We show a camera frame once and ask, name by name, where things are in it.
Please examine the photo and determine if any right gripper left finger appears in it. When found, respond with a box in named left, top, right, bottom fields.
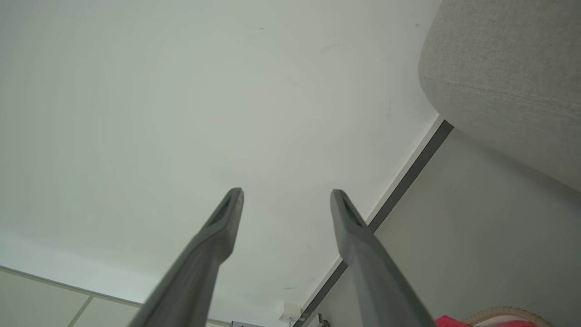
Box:
left=128, top=187, right=245, bottom=327

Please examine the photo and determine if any white perforated laundry basket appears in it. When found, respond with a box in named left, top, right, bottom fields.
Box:
left=463, top=307, right=555, bottom=327

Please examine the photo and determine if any grey round table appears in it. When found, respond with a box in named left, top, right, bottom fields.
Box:
left=418, top=0, right=581, bottom=191

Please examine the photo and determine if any red and white jersey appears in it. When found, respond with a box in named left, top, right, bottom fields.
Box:
left=435, top=315, right=538, bottom=327

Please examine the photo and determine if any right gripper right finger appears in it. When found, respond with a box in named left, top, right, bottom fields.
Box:
left=330, top=189, right=437, bottom=327

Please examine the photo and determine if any white wall outlet box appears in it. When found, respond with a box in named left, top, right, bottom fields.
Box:
left=279, top=302, right=303, bottom=323

